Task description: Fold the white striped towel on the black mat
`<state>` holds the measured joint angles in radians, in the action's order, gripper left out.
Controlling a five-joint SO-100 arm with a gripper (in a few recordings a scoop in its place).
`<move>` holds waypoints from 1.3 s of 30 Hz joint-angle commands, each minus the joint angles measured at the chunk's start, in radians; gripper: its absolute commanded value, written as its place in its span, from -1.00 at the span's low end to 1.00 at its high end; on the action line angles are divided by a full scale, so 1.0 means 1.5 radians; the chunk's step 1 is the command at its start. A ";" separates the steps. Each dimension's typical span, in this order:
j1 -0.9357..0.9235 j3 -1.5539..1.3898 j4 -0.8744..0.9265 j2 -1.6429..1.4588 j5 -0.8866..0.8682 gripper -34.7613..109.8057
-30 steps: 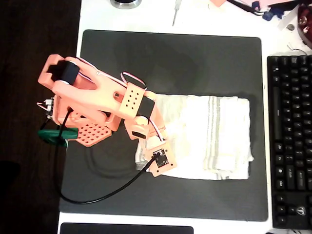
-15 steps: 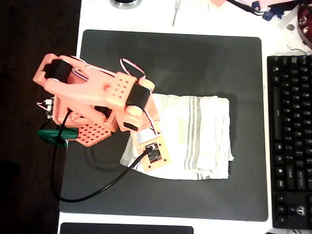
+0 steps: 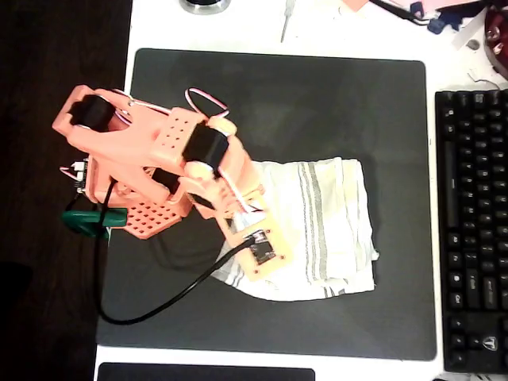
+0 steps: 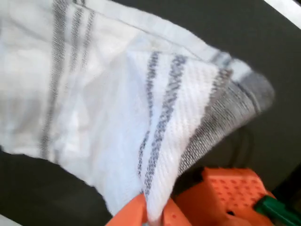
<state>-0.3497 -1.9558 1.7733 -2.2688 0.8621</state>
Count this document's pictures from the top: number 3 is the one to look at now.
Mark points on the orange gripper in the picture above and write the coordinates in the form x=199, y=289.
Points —
x=203, y=207

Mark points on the white striped towel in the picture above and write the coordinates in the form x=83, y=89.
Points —
x=337, y=222

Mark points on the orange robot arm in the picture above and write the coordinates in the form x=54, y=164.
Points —
x=131, y=147

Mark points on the dark grey desk mat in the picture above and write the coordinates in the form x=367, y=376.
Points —
x=317, y=111

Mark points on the green table clamp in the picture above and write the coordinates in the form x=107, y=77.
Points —
x=83, y=218

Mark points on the motor controller board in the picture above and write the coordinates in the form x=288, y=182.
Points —
x=81, y=170

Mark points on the black flat pad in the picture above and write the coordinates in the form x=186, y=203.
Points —
x=206, y=373

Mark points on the round metal cup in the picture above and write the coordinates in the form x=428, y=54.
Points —
x=204, y=6

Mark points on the orange plastic part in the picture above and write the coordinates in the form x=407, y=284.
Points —
x=354, y=4

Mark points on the black keyboard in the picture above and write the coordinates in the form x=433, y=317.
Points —
x=476, y=222

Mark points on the black pen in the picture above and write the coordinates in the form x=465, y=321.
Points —
x=397, y=10

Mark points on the blue plastic object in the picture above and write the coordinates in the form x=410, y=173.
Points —
x=438, y=24

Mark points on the small grey coin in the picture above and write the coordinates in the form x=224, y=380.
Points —
x=473, y=43

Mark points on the pink paper sheet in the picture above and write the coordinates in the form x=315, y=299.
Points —
x=444, y=3

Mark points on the dark red bowl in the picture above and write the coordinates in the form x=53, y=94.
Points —
x=499, y=35

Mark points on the orange camera mount plate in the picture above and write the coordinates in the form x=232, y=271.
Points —
x=281, y=249

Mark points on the orange perforated base plate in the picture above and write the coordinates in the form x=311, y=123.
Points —
x=151, y=222

